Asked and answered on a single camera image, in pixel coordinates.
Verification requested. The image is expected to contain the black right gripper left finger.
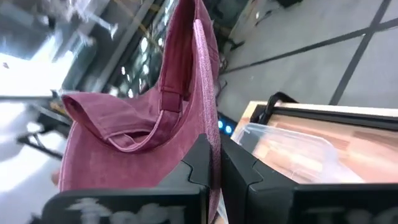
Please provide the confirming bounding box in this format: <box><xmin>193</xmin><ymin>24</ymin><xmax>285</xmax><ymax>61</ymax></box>
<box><xmin>42</xmin><ymin>133</ymin><xmax>214</xmax><ymax>224</ymax></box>

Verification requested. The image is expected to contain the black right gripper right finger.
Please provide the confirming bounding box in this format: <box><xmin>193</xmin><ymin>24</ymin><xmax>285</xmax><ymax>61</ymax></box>
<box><xmin>220</xmin><ymin>133</ymin><xmax>398</xmax><ymax>224</ymax></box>

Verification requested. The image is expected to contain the maroon baseball cap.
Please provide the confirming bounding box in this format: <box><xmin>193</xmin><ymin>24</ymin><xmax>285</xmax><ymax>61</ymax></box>
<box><xmin>58</xmin><ymin>0</ymin><xmax>222</xmax><ymax>224</ymax></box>

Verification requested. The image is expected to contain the clear plastic container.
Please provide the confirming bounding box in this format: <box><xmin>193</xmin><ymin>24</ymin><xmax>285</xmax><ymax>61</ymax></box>
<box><xmin>231</xmin><ymin>123</ymin><xmax>364</xmax><ymax>184</ymax></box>

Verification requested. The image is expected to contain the black device with blue lights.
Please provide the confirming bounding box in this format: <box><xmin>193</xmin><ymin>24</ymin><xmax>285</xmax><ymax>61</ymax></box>
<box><xmin>216</xmin><ymin>111</ymin><xmax>239</xmax><ymax>137</ymax></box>

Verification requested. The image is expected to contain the black cable at frame corner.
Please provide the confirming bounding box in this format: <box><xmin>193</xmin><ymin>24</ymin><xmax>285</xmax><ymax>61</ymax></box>
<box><xmin>257</xmin><ymin>91</ymin><xmax>299</xmax><ymax>125</ymax></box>

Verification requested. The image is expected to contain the black aluminium table frame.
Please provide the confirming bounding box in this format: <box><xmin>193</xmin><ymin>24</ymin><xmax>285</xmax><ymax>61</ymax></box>
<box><xmin>249</xmin><ymin>103</ymin><xmax>398</xmax><ymax>131</ymax></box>

